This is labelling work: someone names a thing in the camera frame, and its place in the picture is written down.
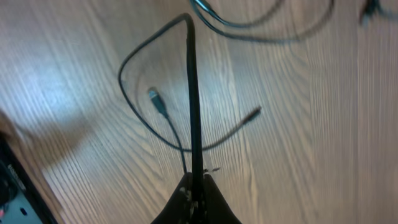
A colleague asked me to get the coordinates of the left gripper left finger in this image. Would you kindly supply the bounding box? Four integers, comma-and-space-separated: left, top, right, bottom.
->
151, 172, 192, 224

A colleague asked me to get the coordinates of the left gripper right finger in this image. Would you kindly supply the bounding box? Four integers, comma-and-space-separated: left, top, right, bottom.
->
203, 174, 241, 224

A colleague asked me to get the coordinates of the black usb cable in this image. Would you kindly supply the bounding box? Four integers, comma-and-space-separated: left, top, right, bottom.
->
117, 12, 262, 194
189, 0, 336, 44

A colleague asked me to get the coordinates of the black usb cable removed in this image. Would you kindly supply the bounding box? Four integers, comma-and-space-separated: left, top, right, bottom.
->
148, 87, 187, 174

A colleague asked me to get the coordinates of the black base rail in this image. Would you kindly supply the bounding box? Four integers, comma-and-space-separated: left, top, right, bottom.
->
1, 134, 57, 224

